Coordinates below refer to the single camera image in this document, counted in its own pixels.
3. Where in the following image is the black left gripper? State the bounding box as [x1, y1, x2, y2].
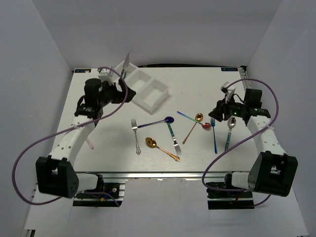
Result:
[97, 79, 136, 107]

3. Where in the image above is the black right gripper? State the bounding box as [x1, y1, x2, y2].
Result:
[208, 94, 246, 122]

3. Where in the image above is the dark handled steak knife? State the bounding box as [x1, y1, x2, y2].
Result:
[120, 52, 130, 79]

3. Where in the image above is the ornate silver fork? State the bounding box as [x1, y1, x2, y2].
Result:
[131, 118, 141, 155]

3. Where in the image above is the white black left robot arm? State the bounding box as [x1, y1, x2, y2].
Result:
[36, 79, 136, 198]

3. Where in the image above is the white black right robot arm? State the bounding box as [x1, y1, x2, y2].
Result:
[209, 89, 298, 197]

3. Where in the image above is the blue iridescent fork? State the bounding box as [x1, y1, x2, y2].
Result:
[210, 117, 218, 154]

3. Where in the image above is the rainbow iridescent spoon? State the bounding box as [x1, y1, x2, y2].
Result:
[177, 111, 212, 130]

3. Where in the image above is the slim gold spoon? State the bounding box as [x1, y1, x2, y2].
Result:
[182, 113, 203, 145]

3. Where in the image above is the white three-compartment plastic tray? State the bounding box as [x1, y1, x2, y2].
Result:
[124, 63, 169, 115]

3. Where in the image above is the purple blue iridescent spoon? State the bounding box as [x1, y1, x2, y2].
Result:
[137, 117, 174, 128]

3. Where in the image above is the right blue corner label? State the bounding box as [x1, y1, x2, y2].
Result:
[221, 67, 238, 72]

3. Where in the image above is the blue corner label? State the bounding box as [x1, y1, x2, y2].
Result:
[221, 67, 238, 72]
[74, 69, 91, 73]

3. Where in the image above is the ornate gold spoon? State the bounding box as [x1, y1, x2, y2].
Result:
[145, 137, 181, 162]

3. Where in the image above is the left blue corner label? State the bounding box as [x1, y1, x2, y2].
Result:
[74, 69, 91, 73]

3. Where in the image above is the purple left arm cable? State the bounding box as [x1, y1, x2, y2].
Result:
[12, 66, 129, 207]

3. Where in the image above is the teal handled silver spoon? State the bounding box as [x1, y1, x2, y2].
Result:
[225, 117, 236, 151]

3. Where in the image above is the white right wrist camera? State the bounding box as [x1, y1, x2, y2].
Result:
[220, 81, 236, 103]

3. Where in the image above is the aluminium table frame rail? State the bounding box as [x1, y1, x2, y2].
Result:
[238, 66, 279, 177]

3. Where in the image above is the teal handled silver fork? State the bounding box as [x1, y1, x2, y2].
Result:
[167, 122, 182, 154]

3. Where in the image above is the pink handled silver spoon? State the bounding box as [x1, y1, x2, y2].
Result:
[86, 138, 94, 150]

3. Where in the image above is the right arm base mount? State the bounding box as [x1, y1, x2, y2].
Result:
[206, 174, 254, 210]

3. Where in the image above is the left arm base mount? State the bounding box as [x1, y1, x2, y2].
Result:
[73, 172, 123, 207]

